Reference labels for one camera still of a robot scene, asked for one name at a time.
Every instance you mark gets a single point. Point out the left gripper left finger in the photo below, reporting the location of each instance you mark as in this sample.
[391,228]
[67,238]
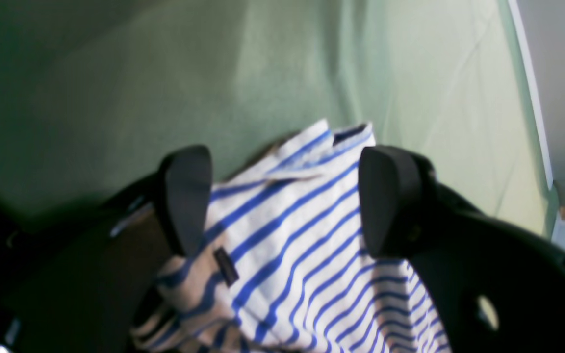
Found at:
[79,287]

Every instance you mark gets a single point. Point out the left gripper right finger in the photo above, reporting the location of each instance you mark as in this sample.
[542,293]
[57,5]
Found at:
[497,288]

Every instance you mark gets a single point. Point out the blue white striped t-shirt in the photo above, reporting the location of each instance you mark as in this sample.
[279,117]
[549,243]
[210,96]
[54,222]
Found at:
[283,267]

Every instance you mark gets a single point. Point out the green table cloth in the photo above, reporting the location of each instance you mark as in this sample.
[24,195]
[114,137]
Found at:
[94,94]

